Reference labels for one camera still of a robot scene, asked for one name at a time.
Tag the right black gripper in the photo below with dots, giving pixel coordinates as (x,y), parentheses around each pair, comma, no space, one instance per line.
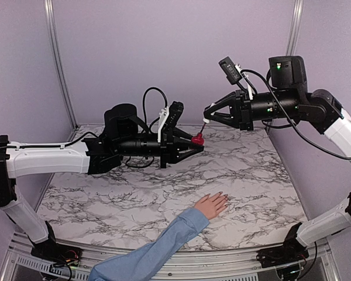
(245,117)

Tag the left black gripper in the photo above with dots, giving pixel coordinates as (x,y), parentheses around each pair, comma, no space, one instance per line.
(168,148)

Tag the red nail polish bottle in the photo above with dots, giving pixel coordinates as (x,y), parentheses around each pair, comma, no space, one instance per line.
(198,139)

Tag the blue sleeved forearm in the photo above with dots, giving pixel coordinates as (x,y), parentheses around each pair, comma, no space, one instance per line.
(144,262)

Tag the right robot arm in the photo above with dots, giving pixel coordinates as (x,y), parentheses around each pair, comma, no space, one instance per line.
(288,97)

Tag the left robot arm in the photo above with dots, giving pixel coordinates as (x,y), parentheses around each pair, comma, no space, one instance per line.
(124,134)

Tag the mannequin hand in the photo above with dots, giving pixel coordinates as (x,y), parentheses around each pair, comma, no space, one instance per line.
(212,206)

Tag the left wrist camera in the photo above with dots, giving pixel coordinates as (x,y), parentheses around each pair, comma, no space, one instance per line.
(169,117)

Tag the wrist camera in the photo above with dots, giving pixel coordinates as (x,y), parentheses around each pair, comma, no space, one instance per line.
(235,76)
(169,117)

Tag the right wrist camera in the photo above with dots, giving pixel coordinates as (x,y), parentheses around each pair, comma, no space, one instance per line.
(235,76)

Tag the right aluminium frame post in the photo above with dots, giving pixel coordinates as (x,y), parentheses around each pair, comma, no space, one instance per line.
(294,27)

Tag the aluminium frame post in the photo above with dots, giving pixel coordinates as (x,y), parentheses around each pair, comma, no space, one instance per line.
(294,27)
(55,49)

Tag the front aluminium rail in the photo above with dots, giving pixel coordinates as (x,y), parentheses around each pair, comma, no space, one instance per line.
(233,264)

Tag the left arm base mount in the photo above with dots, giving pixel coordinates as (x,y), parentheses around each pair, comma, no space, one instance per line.
(62,254)

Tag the left aluminium frame post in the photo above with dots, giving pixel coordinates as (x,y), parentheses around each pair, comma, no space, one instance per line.
(55,49)

